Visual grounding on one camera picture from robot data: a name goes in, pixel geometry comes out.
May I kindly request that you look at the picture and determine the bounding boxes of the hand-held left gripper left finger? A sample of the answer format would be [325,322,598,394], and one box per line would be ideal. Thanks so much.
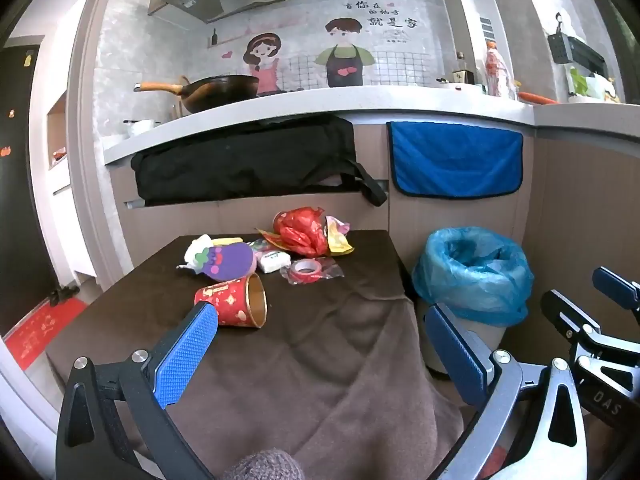
[55,302,221,480]

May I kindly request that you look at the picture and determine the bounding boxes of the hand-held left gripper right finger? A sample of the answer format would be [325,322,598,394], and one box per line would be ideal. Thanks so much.
[424,303,590,480]

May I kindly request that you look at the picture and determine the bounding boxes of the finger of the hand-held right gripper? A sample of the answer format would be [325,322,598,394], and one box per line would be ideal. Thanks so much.
[592,266,640,321]
[540,288,608,356]

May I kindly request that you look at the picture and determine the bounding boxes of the red paper cup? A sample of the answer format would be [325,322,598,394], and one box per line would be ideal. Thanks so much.
[194,272,268,329]

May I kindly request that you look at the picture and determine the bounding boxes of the purple eggplant foam toy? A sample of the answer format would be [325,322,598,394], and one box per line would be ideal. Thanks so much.
[197,241,258,282]

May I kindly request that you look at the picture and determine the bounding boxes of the white paper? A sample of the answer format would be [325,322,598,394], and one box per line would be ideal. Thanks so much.
[182,234,216,266]

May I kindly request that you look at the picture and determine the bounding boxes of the white tissue packet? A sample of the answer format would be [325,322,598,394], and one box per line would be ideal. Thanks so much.
[256,249,292,274]

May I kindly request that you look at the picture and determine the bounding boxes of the red tape roll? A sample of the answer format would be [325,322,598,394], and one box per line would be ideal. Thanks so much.
[280,258,346,287]

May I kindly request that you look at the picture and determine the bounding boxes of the orange yellow packet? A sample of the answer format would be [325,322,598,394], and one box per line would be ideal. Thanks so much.
[256,229,288,252]

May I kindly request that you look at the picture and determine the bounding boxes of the yellow pink snack wrapper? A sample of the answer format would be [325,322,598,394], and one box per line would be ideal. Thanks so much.
[325,215,355,256]

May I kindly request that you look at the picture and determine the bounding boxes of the red plastic bag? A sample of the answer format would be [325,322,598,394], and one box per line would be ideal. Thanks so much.
[272,206,331,257]

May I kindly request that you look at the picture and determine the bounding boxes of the person's left hand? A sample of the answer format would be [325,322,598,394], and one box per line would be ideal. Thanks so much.
[222,449,307,480]

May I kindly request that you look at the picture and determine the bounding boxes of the brown blanket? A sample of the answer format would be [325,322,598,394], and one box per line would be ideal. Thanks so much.
[45,230,466,480]

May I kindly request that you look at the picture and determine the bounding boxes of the wooden base cabinet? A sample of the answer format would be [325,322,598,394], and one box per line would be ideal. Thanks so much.
[107,112,640,411]

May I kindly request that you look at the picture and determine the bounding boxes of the dark slippers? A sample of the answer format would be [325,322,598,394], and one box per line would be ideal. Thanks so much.
[47,285,80,306]

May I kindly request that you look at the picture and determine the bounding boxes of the red doormat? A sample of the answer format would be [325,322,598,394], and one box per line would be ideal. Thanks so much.
[4,297,88,371]

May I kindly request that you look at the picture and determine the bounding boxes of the blue towel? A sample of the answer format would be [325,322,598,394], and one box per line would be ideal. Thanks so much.
[386,121,524,198]

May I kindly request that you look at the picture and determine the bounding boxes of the white shelf unit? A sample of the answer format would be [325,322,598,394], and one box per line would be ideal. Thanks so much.
[45,87,101,281]

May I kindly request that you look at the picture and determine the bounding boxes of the white plastic bag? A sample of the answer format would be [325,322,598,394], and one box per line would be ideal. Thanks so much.
[567,67,621,103]

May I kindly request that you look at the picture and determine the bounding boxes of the black bag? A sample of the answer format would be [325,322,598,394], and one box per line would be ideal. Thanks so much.
[131,115,388,207]

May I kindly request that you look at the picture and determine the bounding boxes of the orange carrot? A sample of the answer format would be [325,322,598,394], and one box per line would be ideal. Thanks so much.
[517,91,558,106]

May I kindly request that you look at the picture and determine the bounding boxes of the small white saucepan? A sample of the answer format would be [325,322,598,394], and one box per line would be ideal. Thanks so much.
[123,119,161,137]

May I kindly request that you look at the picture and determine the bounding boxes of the black refrigerator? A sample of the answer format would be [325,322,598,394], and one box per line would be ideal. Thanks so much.
[0,44,56,336]

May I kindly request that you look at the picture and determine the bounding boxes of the black utensil rack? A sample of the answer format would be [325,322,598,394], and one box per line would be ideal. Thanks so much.
[547,12,608,73]

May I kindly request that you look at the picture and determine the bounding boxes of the clear bottle red label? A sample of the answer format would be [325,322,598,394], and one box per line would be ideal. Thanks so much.
[484,41,516,98]

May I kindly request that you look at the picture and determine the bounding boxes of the white pot black knob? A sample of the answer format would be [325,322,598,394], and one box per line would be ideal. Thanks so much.
[436,78,488,95]

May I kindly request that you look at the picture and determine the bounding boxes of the dark sauce bottle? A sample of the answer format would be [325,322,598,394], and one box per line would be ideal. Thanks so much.
[452,51,475,86]

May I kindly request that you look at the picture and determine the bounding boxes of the white kitchen countertop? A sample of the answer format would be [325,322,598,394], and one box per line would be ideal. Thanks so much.
[102,85,640,166]

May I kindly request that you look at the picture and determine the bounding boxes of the black wok wooden handle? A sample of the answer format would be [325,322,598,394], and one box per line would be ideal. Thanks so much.
[134,75,260,115]

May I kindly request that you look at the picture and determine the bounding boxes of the cartoon wall sticker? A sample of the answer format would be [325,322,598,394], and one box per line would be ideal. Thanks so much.
[200,0,441,93]

